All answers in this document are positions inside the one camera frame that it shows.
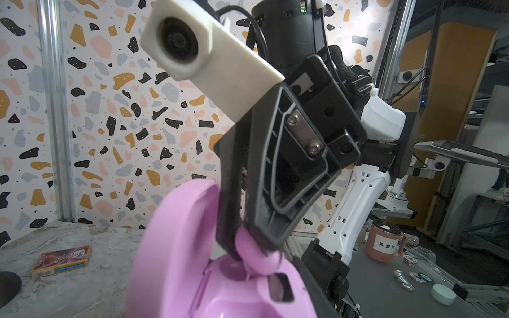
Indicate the colourful card box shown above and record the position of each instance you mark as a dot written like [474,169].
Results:
[61,261]

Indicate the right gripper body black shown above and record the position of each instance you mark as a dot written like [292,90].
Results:
[332,96]

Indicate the black microphone stand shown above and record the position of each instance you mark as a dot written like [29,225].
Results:
[10,286]

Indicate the mint green charging case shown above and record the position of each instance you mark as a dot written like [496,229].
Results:
[443,295]

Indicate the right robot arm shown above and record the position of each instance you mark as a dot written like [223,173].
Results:
[325,263]

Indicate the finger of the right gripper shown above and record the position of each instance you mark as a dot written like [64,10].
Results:
[283,178]
[233,151]

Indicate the pink earbud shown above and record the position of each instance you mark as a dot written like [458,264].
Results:
[255,261]

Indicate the pink charging case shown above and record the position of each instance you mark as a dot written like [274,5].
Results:
[174,275]

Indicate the pink mug with label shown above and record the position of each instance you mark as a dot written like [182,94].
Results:
[385,241]

